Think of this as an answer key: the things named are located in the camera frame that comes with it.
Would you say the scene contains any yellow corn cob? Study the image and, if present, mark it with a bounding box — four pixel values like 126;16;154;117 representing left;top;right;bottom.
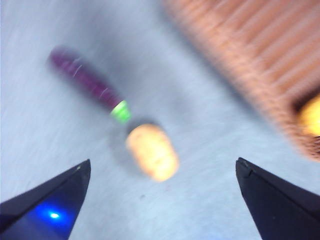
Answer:
298;96;320;137

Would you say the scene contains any brown potato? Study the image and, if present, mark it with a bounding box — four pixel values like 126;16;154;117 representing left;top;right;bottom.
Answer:
125;123;180;182

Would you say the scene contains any brown wicker basket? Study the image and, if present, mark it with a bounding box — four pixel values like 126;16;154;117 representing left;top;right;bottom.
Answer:
162;0;320;162

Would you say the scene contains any purple eggplant with green stem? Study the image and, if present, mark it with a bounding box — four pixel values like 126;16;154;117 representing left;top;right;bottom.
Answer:
48;46;132;125

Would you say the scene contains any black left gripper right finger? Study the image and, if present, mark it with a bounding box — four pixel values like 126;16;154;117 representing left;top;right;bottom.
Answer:
235;157;320;240

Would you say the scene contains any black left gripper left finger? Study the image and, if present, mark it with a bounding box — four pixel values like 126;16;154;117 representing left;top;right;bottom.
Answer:
0;158;91;240

